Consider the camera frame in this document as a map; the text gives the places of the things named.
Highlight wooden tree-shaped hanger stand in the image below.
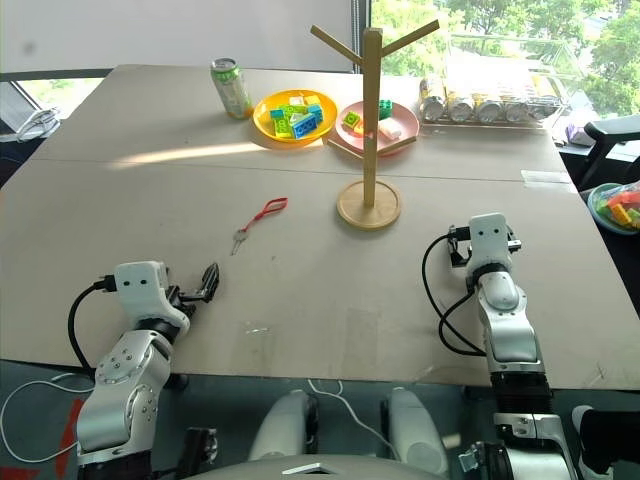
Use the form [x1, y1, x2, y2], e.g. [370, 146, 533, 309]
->
[309, 19, 442, 233]

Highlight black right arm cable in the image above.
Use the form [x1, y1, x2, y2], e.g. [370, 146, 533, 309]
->
[421, 232, 489, 357]

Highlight white bundled cloth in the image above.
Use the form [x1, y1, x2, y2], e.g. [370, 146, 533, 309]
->
[16, 106, 62, 143]

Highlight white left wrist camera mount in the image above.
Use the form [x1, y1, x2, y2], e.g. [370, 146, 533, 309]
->
[112, 260, 192, 327]

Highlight white thin cable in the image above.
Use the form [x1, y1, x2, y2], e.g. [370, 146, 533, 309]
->
[306, 378, 402, 462]

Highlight wire can rack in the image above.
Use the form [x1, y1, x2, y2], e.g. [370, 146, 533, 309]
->
[417, 73, 570, 130]

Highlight silver-ended drink can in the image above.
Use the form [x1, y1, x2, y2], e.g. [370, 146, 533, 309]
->
[448, 84, 475, 124]
[503, 89, 530, 125]
[528, 79, 559, 122]
[420, 75, 447, 122]
[475, 87, 504, 125]

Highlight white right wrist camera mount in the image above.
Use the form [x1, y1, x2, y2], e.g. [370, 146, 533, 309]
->
[467, 212, 514, 274]

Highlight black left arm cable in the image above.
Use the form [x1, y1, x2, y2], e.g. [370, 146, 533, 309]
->
[67, 276, 117, 377]

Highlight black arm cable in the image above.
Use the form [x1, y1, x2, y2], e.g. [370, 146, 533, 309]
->
[421, 232, 489, 357]
[67, 276, 117, 377]

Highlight purple bag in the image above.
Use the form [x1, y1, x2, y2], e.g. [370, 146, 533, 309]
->
[564, 121, 590, 147]

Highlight yellow plastic bowl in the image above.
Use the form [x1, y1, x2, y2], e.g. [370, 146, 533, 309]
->
[251, 88, 339, 152]

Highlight silver keys with red strap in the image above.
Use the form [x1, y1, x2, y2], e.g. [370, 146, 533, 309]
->
[229, 196, 290, 257]

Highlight white rounded robot leg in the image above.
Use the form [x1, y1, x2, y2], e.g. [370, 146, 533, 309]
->
[248, 389, 320, 462]
[383, 386, 450, 477]

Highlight green bowl of coloured bricks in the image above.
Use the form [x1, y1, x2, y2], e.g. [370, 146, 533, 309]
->
[586, 181, 640, 237]

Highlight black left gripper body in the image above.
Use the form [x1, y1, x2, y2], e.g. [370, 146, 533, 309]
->
[166, 284, 202, 320]

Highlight large blue toy brick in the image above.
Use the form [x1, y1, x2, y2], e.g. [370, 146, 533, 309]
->
[291, 113, 322, 140]

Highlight black and white shoe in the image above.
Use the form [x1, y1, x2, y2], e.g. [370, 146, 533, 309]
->
[571, 404, 640, 477]

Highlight white floor cable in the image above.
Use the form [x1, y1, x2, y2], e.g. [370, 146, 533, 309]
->
[0, 371, 97, 464]

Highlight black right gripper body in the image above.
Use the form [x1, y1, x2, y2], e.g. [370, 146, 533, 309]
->
[446, 225, 525, 269]

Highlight black office chair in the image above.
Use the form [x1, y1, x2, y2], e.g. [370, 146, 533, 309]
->
[579, 118, 640, 194]

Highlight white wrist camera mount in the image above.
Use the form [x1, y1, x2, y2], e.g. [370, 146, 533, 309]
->
[112, 260, 192, 327]
[467, 212, 514, 274]

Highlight green drink can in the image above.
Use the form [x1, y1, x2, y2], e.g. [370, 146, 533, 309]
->
[209, 56, 254, 121]

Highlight grey robot torso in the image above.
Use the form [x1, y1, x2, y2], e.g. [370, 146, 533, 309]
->
[197, 452, 454, 480]

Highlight pink plastic plate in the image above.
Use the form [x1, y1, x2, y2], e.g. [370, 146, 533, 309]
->
[333, 99, 421, 158]

